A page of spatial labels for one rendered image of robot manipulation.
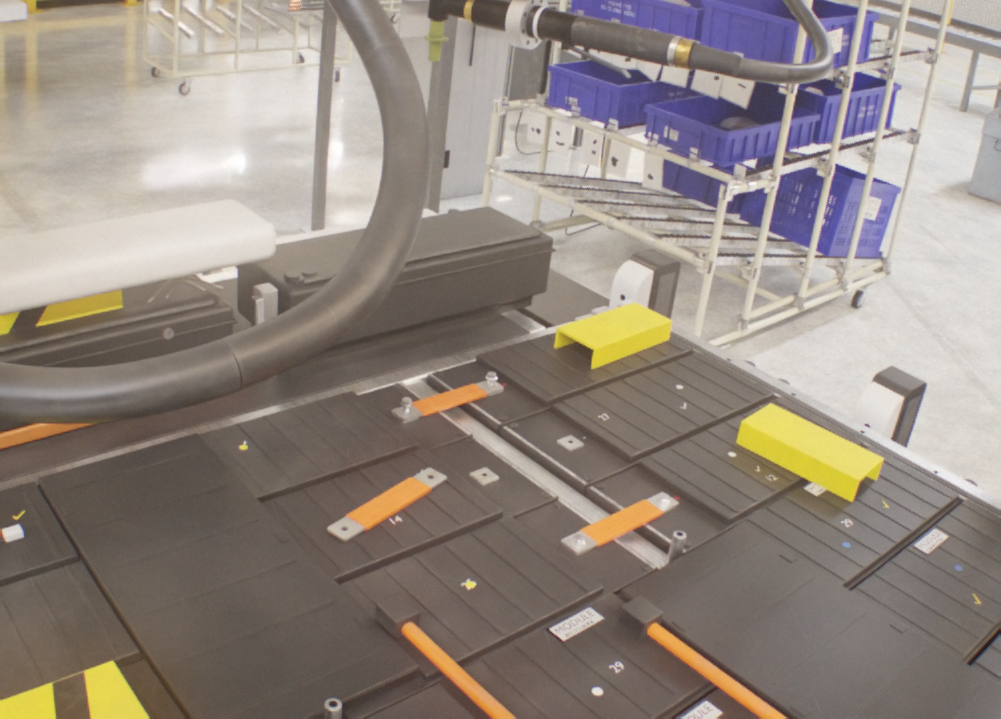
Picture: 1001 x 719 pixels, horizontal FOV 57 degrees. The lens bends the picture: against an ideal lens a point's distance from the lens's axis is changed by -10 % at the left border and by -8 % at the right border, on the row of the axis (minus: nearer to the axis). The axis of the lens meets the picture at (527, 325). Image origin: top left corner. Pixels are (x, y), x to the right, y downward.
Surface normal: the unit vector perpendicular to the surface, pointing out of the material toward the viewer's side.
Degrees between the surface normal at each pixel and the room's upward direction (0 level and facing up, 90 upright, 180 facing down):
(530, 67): 90
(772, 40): 94
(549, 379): 0
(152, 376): 44
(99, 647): 0
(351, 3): 72
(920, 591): 0
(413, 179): 37
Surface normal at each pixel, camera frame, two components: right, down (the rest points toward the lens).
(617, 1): -0.73, 0.29
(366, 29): -0.19, 0.05
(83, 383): 0.17, -0.32
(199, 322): 0.66, 0.39
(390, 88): -0.17, -0.18
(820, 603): 0.11, -0.90
